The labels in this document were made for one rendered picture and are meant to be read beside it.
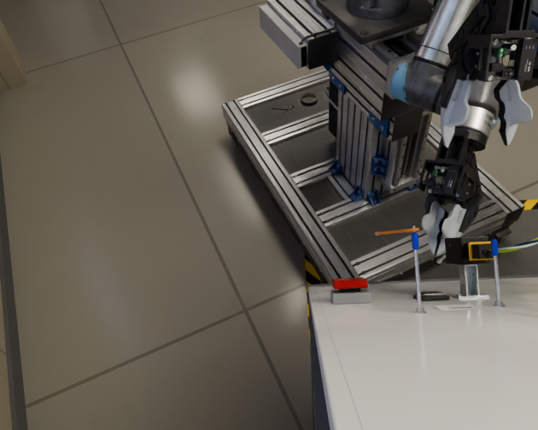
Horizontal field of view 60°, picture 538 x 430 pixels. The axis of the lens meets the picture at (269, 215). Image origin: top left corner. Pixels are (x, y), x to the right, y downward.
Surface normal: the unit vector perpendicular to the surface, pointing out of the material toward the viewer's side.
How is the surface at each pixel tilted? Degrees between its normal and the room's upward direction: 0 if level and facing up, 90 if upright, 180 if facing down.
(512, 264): 0
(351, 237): 0
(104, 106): 0
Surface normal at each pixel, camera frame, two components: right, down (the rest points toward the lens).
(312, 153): -0.08, -0.63
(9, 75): 0.41, 0.68
